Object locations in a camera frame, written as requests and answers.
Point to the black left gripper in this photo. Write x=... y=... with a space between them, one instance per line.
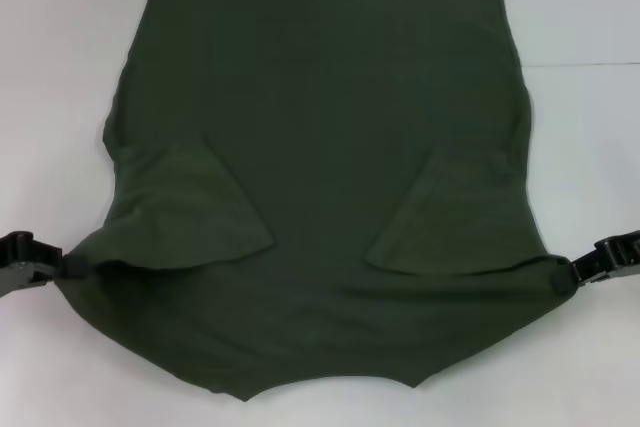
x=17 y=274

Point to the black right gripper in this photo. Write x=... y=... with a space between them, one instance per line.
x=625 y=259

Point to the dark green t-shirt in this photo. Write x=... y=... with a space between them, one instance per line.
x=310 y=172

